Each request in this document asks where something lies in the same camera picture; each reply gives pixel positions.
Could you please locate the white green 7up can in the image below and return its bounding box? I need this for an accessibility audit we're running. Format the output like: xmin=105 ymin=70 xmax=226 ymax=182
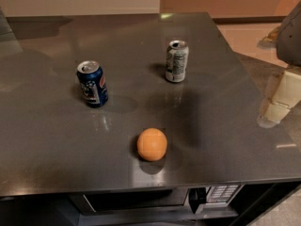
xmin=166 ymin=40 xmax=189 ymax=83

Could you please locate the blue pepsi can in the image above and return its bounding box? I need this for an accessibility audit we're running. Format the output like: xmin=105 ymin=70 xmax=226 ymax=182
xmin=77 ymin=60 xmax=108 ymax=107

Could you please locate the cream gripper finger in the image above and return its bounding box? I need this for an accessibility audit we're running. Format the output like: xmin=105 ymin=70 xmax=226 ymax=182
xmin=257 ymin=67 xmax=301 ymax=128

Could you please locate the microwave oven under table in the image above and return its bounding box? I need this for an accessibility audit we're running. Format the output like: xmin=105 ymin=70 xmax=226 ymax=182
xmin=69 ymin=185 xmax=243 ymax=217

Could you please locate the orange fruit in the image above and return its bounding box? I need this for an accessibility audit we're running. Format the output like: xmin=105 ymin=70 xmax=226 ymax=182
xmin=137 ymin=128 xmax=167 ymax=161

